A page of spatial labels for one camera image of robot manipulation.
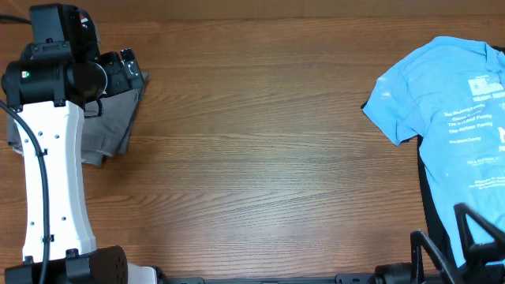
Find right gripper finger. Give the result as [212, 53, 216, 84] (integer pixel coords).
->
[454, 204, 504, 260]
[410, 230, 462, 284]

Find grey shorts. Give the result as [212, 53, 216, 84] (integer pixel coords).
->
[6, 70, 150, 166]

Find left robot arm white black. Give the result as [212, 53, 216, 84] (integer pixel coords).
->
[1, 3, 163, 284]

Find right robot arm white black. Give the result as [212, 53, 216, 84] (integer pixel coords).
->
[368, 204, 504, 284]

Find black garment under t-shirt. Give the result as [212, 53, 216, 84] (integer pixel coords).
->
[417, 136, 455, 264]

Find light blue printed t-shirt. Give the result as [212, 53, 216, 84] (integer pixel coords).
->
[363, 36, 504, 266]

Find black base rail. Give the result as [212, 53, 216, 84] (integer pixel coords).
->
[159, 273, 374, 284]

